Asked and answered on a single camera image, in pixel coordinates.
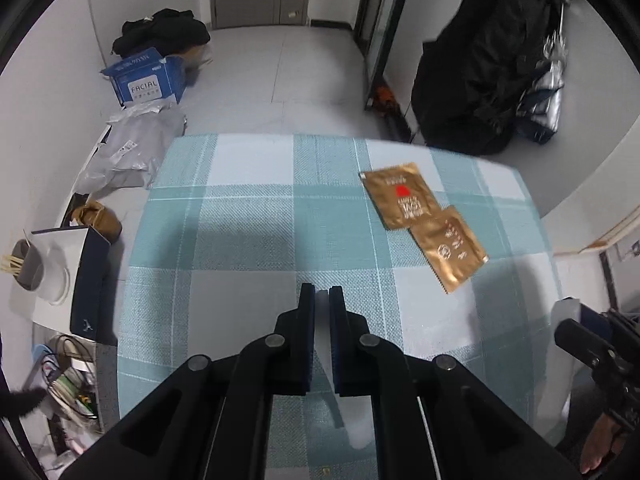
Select black fuzzy object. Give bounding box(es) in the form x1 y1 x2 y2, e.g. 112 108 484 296
0 385 48 423

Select grey cup with wooden sticks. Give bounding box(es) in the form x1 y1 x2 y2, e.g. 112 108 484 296
1 230 46 292

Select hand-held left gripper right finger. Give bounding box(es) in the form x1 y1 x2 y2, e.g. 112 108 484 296
328 285 582 480

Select large black bag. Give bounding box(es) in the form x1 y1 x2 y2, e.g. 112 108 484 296
410 0 561 157

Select clutter of cables and papers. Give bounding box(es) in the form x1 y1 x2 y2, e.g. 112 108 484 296
31 332 103 433

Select orange small object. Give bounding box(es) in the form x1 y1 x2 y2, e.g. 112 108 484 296
372 85 398 110

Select gold packet with red mark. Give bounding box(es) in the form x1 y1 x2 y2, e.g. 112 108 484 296
359 161 442 231

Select gold foil packet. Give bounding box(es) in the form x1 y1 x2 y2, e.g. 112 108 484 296
410 205 490 295

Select silver and navy bag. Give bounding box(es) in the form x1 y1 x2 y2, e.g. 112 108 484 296
514 57 568 145

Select grey plastic mailer bags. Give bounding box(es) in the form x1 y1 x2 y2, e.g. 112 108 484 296
75 100 188 196

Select person's right hand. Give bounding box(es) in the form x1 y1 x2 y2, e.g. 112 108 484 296
580 412 623 476

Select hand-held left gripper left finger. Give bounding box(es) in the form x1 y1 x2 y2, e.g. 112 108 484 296
60 282 318 480

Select blue cardboard box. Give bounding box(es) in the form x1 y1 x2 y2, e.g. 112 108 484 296
100 47 188 109

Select dark sliding door frame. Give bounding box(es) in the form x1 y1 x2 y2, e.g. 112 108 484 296
352 0 418 111

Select white and navy box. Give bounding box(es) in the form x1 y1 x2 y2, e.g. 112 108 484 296
31 224 113 342

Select teal checked tablecloth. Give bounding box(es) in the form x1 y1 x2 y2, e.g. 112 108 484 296
116 132 573 480

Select pile of black clothes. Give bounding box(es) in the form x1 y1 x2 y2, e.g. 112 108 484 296
110 7 212 58

